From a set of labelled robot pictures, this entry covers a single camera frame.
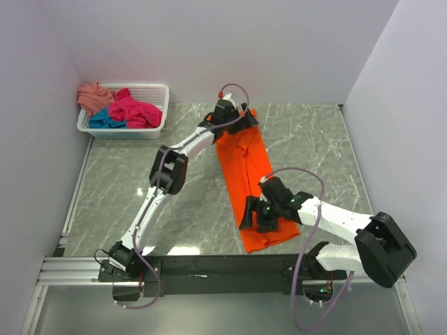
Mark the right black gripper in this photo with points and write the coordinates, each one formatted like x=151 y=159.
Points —
x=252 y=203

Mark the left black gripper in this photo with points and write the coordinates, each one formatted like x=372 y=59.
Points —
x=246 y=123

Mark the orange t shirt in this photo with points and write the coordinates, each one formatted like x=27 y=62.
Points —
x=244 y=161

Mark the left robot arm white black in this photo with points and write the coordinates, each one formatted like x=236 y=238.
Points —
x=168 y=175

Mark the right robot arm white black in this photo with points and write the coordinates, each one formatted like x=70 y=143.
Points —
x=375 y=245

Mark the black base beam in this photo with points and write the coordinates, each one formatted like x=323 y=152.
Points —
x=204 y=274

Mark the white plastic laundry basket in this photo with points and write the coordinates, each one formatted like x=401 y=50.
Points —
x=156 y=94

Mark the magenta t shirt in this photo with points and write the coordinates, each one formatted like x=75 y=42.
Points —
x=135 y=113

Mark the blue t shirt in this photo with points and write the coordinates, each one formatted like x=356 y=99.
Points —
x=102 y=120

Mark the salmon pink t shirt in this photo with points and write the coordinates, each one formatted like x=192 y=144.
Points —
x=93 y=98

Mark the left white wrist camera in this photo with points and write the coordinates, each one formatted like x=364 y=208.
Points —
x=226 y=97

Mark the aluminium frame rail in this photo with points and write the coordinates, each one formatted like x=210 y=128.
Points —
x=58 y=270

